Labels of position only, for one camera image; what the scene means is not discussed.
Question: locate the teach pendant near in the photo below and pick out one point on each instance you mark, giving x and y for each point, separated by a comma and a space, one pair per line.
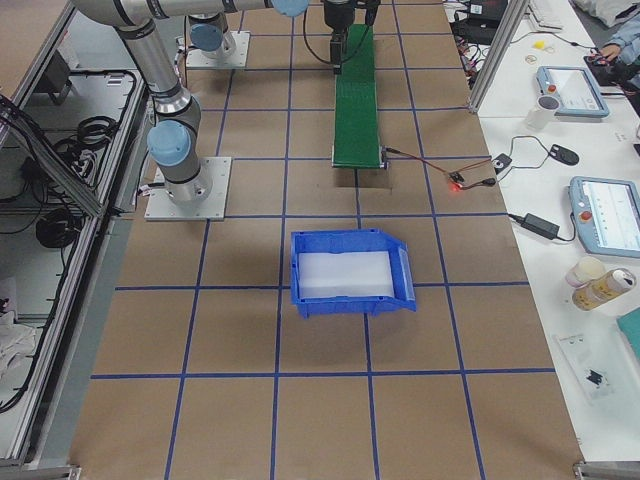
606, 213

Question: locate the drink can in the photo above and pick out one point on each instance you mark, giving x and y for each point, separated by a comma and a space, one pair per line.
604, 289

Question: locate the white mug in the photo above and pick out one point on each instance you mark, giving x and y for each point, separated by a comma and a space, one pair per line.
542, 113

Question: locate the clear plastic bag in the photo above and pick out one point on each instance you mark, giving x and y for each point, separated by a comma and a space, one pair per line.
602, 365

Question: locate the aluminium frame post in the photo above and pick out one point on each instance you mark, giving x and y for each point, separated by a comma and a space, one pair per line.
505, 32

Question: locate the blue plastic bin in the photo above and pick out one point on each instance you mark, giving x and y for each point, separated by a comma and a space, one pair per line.
360, 271

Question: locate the black power adapter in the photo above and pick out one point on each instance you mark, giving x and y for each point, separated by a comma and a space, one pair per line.
540, 226

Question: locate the plastic cup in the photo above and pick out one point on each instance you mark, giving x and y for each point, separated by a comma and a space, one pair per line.
586, 269

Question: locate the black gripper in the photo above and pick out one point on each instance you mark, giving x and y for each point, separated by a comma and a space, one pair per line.
335, 15

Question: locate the green conveyor belt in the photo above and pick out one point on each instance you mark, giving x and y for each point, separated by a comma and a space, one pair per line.
356, 130

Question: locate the small controller board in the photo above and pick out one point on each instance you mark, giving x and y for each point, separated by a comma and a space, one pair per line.
456, 178

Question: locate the black computer mouse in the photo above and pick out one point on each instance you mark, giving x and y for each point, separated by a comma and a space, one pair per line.
564, 155

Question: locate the teach pendant far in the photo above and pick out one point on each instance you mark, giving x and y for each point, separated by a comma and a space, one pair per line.
575, 89

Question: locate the teach pendant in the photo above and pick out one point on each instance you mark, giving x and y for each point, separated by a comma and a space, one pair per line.
606, 213
575, 89

